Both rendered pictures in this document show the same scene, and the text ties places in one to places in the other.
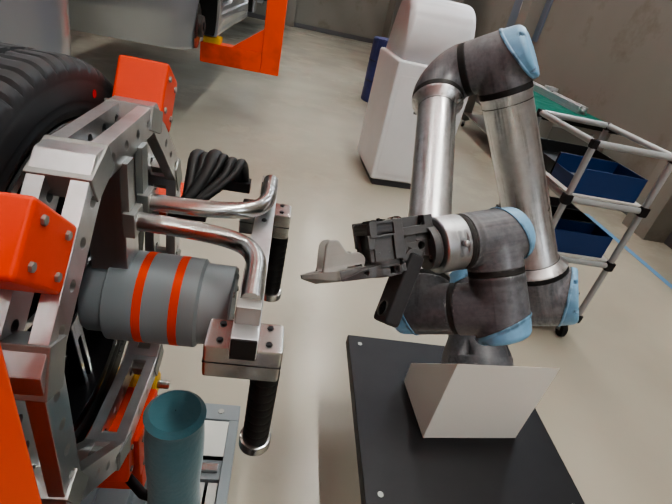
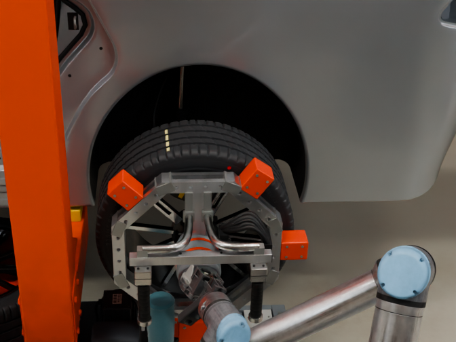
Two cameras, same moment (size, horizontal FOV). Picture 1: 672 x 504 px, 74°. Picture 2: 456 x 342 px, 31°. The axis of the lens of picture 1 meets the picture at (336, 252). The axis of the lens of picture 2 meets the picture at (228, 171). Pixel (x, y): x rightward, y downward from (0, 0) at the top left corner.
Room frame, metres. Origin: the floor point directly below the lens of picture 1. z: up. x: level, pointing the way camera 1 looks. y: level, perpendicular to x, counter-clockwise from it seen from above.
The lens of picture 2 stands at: (0.78, -1.82, 2.40)
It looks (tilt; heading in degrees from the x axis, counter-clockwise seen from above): 30 degrees down; 95
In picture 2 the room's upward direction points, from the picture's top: 2 degrees clockwise
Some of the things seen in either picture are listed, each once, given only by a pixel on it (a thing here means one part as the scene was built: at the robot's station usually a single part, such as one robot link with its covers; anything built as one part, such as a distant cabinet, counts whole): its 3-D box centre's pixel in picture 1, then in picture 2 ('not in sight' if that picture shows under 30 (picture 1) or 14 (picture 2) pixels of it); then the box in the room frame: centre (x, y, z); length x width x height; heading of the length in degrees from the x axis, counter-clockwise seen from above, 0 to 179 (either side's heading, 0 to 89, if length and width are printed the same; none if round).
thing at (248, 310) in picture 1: (188, 235); (166, 224); (0.44, 0.17, 1.03); 0.19 x 0.18 x 0.11; 100
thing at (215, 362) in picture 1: (244, 348); (143, 269); (0.39, 0.08, 0.93); 0.09 x 0.05 x 0.05; 100
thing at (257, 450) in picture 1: (260, 405); (144, 302); (0.39, 0.05, 0.83); 0.04 x 0.04 x 0.16
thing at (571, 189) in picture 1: (552, 226); not in sight; (2.11, -1.04, 0.50); 0.54 x 0.42 x 1.00; 10
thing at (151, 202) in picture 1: (216, 172); (232, 222); (0.64, 0.21, 1.03); 0.19 x 0.18 x 0.11; 100
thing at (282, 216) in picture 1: (265, 218); (257, 266); (0.72, 0.14, 0.93); 0.09 x 0.05 x 0.05; 100
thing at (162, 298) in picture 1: (166, 298); (197, 261); (0.53, 0.24, 0.85); 0.21 x 0.14 x 0.14; 100
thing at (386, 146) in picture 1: (415, 95); not in sight; (3.77, -0.34, 0.69); 0.70 x 0.62 x 1.37; 11
